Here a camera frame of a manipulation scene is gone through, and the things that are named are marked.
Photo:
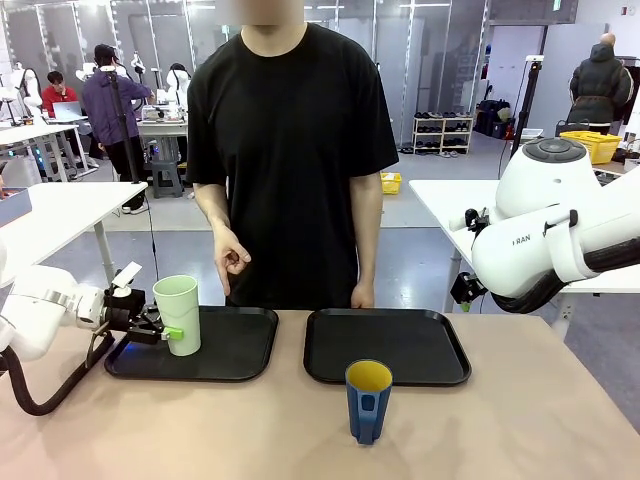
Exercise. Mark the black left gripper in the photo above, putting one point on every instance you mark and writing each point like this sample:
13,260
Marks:
125,310

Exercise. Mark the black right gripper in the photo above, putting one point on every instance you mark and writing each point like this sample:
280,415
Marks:
469,289

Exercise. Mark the pale green plastic cup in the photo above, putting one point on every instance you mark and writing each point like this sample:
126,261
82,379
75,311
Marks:
177,305

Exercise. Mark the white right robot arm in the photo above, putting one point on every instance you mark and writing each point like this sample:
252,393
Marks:
540,235

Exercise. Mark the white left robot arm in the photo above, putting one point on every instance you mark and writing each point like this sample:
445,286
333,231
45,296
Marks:
40,315

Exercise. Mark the person's left forearm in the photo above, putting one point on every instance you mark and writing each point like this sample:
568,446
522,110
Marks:
366,250

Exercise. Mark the person's right forearm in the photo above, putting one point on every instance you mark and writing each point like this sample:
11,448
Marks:
215,210

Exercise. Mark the person's right hand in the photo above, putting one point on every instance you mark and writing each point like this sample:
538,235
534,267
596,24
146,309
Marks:
227,260

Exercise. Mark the person's left hand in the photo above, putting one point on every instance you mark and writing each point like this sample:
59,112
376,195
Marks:
363,297

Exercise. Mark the black plastic tray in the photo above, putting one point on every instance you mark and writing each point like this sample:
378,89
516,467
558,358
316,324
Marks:
230,345
390,345

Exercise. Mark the white side table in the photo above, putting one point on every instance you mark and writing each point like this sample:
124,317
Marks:
75,205
450,200

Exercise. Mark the blue cup yellow inside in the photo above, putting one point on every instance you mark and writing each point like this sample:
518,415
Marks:
367,407

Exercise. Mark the grey step stool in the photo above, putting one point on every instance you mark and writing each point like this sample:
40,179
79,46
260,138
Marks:
167,180

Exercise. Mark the small yellow plastic basket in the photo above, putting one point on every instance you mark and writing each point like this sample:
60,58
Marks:
391,183

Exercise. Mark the white shoe rack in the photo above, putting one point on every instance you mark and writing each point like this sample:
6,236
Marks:
442,135

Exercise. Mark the blue box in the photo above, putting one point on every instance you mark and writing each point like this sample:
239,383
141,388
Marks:
12,207

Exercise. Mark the black bags pile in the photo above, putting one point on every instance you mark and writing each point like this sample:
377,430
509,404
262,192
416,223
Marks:
492,117

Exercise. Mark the black tripod pole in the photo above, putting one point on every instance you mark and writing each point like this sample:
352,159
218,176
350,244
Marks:
125,130

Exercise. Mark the white background work table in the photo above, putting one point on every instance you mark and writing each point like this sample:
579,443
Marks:
160,127
35,142

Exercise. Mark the large yellow plastic basket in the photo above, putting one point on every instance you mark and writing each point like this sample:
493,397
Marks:
595,147

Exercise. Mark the person in purple jacket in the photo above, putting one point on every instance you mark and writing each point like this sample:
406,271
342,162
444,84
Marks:
112,115

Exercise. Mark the person in black t-shirt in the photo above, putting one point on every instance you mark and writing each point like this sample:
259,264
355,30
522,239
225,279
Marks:
290,150

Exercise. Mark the silver laptop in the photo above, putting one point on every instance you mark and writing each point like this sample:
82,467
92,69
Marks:
67,110

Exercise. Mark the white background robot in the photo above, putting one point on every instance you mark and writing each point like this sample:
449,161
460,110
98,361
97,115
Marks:
27,90
177,85

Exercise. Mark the person in red sweater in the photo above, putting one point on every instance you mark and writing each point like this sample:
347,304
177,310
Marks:
59,95

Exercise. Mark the bald man padded jacket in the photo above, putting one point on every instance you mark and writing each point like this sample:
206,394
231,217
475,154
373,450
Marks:
597,85

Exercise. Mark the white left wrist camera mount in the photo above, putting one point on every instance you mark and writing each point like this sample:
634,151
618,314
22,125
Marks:
125,277

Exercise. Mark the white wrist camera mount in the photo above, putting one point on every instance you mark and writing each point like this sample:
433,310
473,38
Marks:
125,277
467,219

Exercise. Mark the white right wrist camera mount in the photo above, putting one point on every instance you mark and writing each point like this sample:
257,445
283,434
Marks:
467,219

